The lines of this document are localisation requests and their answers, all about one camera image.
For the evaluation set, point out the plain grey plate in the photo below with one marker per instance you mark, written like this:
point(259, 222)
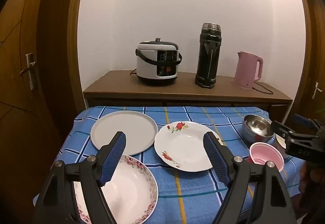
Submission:
point(121, 125)

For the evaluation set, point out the wooden sideboard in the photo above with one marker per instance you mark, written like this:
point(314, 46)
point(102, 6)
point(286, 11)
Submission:
point(182, 89)

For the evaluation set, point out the wooden door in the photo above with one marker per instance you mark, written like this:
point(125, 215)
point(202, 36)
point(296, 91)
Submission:
point(313, 61)
point(25, 125)

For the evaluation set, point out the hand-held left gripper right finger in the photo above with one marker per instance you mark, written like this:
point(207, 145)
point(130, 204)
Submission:
point(215, 160)

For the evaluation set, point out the stainless steel bowl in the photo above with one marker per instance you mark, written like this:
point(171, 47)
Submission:
point(254, 125)

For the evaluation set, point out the black thermos flask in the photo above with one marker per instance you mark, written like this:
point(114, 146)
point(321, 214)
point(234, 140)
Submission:
point(207, 61)

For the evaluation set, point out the white enamel bowl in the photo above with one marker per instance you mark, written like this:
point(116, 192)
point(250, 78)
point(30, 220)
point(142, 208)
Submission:
point(279, 141)

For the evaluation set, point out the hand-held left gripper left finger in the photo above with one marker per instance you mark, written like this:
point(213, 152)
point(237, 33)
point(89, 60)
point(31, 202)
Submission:
point(114, 160)

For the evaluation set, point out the white black rice cooker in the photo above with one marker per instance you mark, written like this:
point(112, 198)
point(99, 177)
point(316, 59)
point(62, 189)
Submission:
point(152, 61)

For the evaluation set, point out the pink electric kettle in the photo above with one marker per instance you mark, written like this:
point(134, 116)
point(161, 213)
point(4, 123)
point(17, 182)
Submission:
point(245, 71)

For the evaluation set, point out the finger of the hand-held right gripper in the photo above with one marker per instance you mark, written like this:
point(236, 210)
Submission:
point(281, 129)
point(303, 120)

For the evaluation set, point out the white red flower plate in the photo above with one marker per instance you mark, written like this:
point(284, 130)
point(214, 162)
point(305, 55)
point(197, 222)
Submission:
point(185, 145)

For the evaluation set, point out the blue plaid tablecloth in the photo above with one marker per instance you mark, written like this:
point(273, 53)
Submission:
point(193, 188)

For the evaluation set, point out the pink floral bowl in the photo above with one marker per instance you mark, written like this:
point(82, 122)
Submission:
point(132, 188)

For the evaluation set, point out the person's right hand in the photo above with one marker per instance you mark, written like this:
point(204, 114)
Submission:
point(312, 181)

